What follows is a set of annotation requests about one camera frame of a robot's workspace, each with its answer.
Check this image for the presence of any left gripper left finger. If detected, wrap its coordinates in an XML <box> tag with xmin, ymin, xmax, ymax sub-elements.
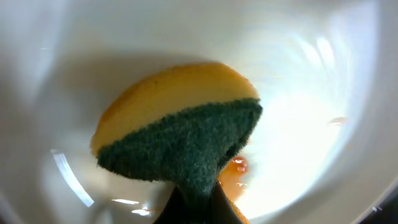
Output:
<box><xmin>154</xmin><ymin>187</ymin><xmax>187</xmax><ymax>224</ymax></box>

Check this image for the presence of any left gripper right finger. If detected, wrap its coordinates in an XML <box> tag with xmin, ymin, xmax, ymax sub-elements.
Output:
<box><xmin>211</xmin><ymin>182</ymin><xmax>243</xmax><ymax>224</ymax></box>

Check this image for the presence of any green yellow sponge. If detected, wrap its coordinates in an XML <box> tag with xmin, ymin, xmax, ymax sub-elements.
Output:
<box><xmin>90</xmin><ymin>62</ymin><xmax>262</xmax><ymax>223</ymax></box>

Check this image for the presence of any white plate back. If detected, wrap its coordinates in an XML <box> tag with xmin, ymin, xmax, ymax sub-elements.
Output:
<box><xmin>1</xmin><ymin>1</ymin><xmax>397</xmax><ymax>223</ymax></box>

